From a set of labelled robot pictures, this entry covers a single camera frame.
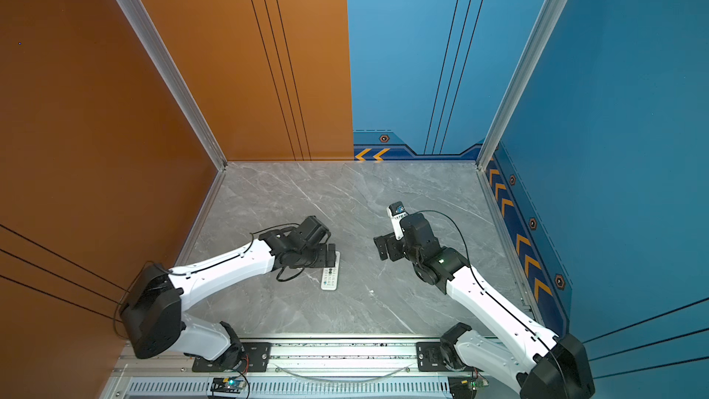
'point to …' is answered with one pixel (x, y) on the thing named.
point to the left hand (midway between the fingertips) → (327, 255)
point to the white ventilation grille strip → (315, 388)
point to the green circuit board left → (227, 385)
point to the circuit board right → (465, 387)
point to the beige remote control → (330, 275)
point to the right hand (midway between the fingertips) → (388, 233)
